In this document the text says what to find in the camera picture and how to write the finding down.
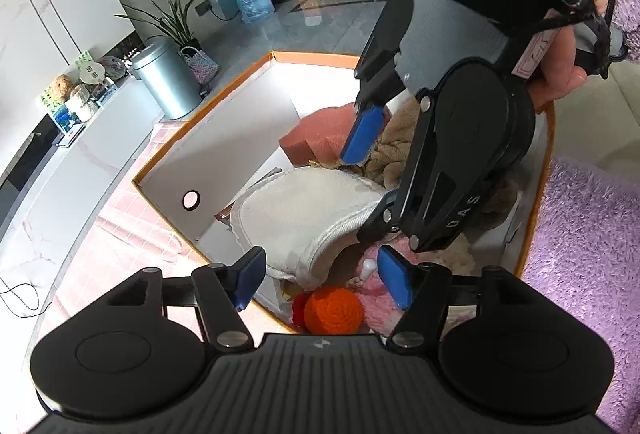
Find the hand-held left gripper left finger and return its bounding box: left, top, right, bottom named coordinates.
left=106, top=247, right=267, bottom=352

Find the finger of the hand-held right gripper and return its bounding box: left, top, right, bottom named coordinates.
left=356, top=87, right=490, bottom=254
left=340, top=0, right=416, bottom=167

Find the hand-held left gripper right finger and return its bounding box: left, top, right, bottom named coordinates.
left=377, top=245, right=538, bottom=351

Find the reddish brown sponge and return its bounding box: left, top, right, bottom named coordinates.
left=278, top=103, right=386, bottom=165

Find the orange crochet fruit toy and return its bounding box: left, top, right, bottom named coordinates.
left=291, top=287, right=363, bottom=336

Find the white towel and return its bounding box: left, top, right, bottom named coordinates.
left=230, top=167, right=388, bottom=291

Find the orange cardboard box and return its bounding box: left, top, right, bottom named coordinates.
left=131, top=50, right=557, bottom=336

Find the person's right hand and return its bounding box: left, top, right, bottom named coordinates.
left=527, top=0, right=615, bottom=115

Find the brown towel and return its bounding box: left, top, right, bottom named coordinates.
left=362, top=97, right=521, bottom=231

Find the pink fluffy cloth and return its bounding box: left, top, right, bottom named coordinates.
left=345, top=239, right=481, bottom=336

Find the purple fluffy robe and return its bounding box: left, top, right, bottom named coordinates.
left=520, top=157, right=640, bottom=431

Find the woven checked bag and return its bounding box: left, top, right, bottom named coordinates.
left=180, top=45, right=220, bottom=86

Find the grey metal trash can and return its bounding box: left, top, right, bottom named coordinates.
left=129, top=37, right=203, bottom=120

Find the green potted plant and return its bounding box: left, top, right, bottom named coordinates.
left=115, top=0, right=211, bottom=51

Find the white knitted pot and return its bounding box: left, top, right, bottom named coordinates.
left=65, top=84, right=99, bottom=123

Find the round decorative plate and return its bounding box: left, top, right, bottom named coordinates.
left=80, top=62, right=106, bottom=86
left=100, top=56, right=132, bottom=80

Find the brown teddy bear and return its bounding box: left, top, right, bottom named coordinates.
left=50, top=74, right=76, bottom=105

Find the black cable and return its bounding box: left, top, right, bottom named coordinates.
left=0, top=277, right=44, bottom=318

